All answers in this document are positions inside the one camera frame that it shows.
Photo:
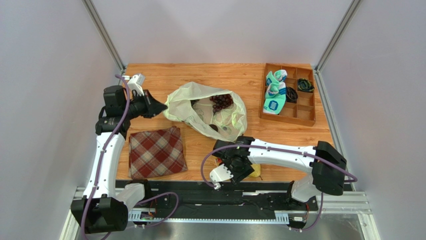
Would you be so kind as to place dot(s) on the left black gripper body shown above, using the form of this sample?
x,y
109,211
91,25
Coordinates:
x,y
138,107

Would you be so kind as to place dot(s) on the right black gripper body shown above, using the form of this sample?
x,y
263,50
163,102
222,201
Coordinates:
x,y
240,170

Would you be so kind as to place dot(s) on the dark fake plum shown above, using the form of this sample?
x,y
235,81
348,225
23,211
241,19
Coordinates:
x,y
214,127

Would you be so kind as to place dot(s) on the white plastic bag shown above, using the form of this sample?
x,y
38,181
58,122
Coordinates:
x,y
190,104

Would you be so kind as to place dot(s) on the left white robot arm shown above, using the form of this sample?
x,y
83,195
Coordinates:
x,y
101,209

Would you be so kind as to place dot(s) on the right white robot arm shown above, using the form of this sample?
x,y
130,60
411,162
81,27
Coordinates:
x,y
324,166

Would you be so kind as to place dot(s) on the dark fake grapes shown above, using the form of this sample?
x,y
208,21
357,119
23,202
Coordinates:
x,y
221,102

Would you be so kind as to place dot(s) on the red plaid cloth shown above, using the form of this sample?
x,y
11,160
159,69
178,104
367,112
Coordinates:
x,y
156,153

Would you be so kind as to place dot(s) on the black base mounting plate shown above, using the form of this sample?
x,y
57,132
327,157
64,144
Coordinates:
x,y
194,200

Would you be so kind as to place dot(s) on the brown wooden organizer tray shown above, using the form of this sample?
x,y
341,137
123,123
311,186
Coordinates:
x,y
300,107

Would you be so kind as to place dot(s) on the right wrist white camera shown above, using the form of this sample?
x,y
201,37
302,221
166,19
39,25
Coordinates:
x,y
220,174

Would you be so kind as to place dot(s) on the wrist white camera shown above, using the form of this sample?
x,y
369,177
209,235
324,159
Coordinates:
x,y
220,174
135,83

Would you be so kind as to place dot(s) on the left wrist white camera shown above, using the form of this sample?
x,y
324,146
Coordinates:
x,y
135,83

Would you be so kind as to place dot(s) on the aluminium frame rail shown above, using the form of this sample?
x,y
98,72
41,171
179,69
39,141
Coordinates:
x,y
345,217

